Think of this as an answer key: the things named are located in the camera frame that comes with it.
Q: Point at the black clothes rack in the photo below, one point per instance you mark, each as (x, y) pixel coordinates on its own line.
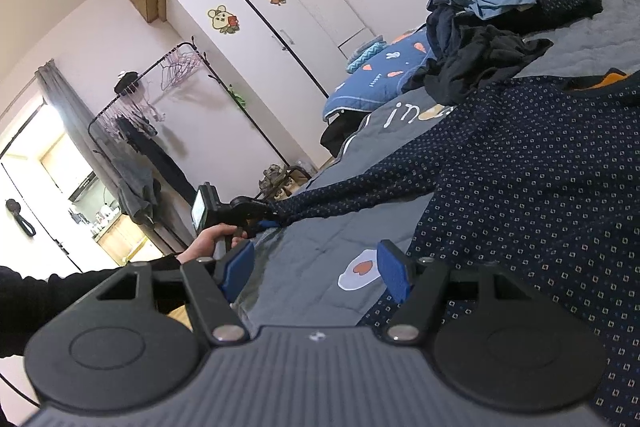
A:
(252, 121)

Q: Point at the black hat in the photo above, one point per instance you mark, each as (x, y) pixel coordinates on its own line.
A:
(126, 83)

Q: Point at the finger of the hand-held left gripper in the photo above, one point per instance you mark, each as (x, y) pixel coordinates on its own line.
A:
(255, 212)

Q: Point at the person's left forearm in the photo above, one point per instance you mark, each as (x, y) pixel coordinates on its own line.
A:
(50, 297)

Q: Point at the hanging dark pants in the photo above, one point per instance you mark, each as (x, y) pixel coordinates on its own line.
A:
(165, 167)

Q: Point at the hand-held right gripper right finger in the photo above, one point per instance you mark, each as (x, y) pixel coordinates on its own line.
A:
(395, 272)

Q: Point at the navy patterned sweater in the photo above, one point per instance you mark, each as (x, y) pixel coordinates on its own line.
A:
(525, 182)

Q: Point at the blue printed quilt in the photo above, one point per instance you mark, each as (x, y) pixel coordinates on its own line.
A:
(370, 82)

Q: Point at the green hanging toy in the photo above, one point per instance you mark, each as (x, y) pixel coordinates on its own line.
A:
(237, 97)

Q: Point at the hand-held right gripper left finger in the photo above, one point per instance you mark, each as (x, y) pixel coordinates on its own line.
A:
(237, 267)

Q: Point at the navy garment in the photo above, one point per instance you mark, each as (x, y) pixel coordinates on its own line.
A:
(445, 32)

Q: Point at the grey quilted bedspread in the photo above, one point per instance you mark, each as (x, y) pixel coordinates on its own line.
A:
(310, 257)

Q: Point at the teal striped cloth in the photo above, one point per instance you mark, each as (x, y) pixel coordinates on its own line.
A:
(365, 54)

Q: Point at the black crumpled garment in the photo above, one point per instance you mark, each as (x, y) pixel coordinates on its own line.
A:
(475, 57)

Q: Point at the grey curtain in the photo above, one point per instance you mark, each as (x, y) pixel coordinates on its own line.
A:
(65, 107)

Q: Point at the grey hanging garment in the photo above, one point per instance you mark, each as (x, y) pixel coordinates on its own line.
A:
(137, 192)

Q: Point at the white wardrobe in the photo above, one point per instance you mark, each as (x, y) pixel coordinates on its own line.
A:
(250, 32)

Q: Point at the bunch of pink hangers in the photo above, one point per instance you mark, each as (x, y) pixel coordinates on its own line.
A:
(177, 67)

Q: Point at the person's left hand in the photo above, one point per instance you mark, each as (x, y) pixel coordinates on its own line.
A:
(205, 244)

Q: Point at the dark dotted garment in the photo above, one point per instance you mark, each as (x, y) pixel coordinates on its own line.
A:
(565, 4)

